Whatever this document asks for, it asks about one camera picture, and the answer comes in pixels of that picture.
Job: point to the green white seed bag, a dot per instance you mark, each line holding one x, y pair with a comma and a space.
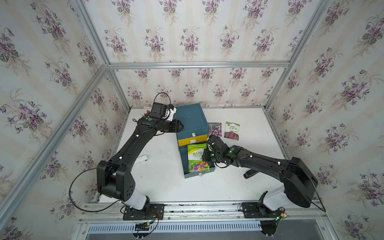
232, 131

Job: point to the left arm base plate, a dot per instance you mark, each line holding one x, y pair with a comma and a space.
149, 212

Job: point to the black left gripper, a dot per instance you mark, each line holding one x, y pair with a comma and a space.
175, 126

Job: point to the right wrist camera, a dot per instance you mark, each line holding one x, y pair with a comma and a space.
214, 143

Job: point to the black stapler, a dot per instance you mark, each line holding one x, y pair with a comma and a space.
250, 173

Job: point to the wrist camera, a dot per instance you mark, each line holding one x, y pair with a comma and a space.
170, 112
214, 143

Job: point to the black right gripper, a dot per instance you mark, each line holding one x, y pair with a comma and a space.
204, 157

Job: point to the teal bottom drawer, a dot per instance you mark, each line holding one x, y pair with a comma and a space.
184, 158

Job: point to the yellow drawer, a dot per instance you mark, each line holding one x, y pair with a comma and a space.
192, 140

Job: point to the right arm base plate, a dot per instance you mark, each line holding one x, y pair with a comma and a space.
261, 210

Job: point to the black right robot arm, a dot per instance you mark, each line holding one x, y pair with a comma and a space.
299, 184

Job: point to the teal drawer cabinet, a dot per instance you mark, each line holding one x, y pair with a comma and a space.
193, 120

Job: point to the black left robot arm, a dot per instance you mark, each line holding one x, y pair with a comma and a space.
114, 178

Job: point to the bright green seed bag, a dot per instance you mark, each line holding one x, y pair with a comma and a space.
195, 158

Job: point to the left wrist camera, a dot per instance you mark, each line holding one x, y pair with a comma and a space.
170, 112

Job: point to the pink flower seed bag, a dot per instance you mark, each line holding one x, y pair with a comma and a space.
215, 129

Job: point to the aluminium mounting rail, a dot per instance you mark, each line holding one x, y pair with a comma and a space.
198, 212

